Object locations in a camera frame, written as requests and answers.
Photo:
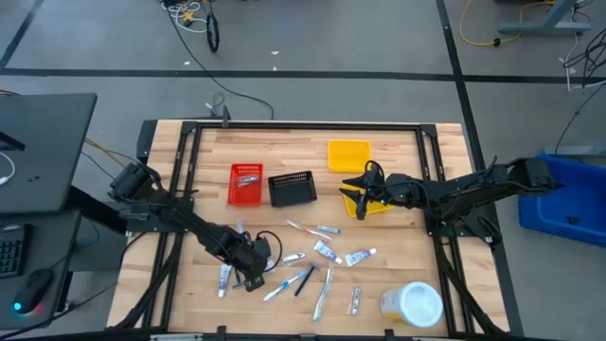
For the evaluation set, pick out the teal toothbrush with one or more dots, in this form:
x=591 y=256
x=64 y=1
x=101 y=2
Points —
x=323 y=293

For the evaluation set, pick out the red plastic basket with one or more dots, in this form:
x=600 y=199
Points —
x=237 y=195

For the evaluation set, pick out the black plastic basket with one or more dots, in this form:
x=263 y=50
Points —
x=291 y=194

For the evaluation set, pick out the nail clipper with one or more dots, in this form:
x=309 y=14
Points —
x=247 y=180
x=293 y=258
x=354 y=301

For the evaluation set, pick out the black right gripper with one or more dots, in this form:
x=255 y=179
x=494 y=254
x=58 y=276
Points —
x=400 y=192

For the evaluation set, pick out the black computer mouse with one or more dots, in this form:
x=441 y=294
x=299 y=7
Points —
x=33 y=289

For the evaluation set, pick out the small silver item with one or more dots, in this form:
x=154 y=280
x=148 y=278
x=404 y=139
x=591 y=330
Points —
x=329 y=229

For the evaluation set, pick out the white purple toothpaste tube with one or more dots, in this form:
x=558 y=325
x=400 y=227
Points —
x=224 y=279
x=240 y=226
x=359 y=257
x=326 y=251

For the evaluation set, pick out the yellow plastic basket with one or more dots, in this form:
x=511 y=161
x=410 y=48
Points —
x=349 y=156
x=351 y=206

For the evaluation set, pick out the red and white toothbrush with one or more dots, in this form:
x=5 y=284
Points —
x=308 y=230

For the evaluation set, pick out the blue plastic bin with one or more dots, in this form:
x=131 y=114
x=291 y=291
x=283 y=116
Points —
x=568 y=203

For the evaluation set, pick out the grey-legged desk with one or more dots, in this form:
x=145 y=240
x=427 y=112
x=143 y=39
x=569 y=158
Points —
x=544 y=27

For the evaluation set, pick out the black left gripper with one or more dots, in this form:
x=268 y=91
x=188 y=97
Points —
x=246 y=256

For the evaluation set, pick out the dark blue razor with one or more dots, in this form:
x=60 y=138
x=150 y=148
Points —
x=305 y=280

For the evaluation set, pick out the black metal table frame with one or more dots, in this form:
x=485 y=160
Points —
x=303 y=126

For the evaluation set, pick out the dark grey desk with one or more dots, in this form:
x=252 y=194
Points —
x=42 y=151

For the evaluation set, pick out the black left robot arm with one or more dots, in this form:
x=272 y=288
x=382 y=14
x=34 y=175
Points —
x=189 y=220

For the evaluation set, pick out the white wipes canister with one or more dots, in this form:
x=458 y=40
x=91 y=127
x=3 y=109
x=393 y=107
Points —
x=414 y=305

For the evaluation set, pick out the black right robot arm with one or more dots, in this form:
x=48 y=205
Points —
x=473 y=189

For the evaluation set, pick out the black keyboard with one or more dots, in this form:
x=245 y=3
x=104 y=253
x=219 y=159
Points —
x=12 y=251

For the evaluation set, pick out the blue and white toothbrush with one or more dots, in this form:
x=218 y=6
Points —
x=284 y=285

